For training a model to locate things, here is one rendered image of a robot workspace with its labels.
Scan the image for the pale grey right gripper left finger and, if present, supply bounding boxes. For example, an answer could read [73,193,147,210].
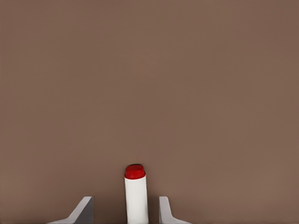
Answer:
[46,196,94,224]

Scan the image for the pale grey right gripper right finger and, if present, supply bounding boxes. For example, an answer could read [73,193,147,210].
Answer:
[159,196,192,224]

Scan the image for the white marker pen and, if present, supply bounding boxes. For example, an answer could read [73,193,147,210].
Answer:
[124,175,150,224]

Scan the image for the red marker cap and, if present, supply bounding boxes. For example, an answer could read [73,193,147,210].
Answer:
[124,164,146,181]

